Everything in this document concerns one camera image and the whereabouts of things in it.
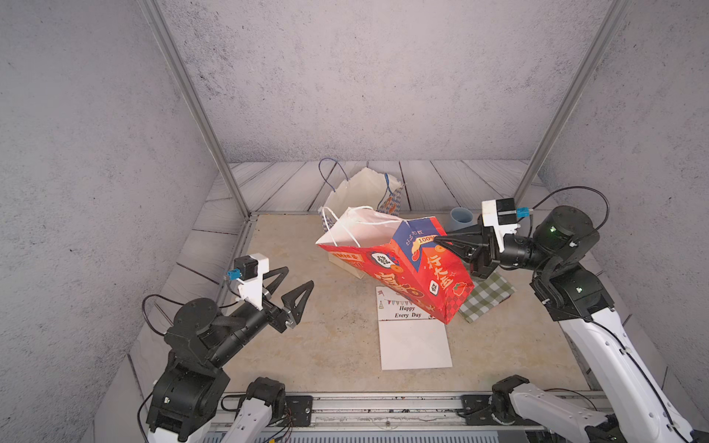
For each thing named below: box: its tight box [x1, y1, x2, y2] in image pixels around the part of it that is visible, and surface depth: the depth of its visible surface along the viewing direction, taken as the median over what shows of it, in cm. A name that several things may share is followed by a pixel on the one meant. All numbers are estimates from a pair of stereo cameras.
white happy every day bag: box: [375, 286, 454, 372], surface depth 86 cm
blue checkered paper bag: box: [318, 157, 405, 231], surface depth 101 cm
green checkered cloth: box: [457, 271, 517, 324], surface depth 95 cm
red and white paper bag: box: [315, 206, 475, 325], surface depth 54 cm
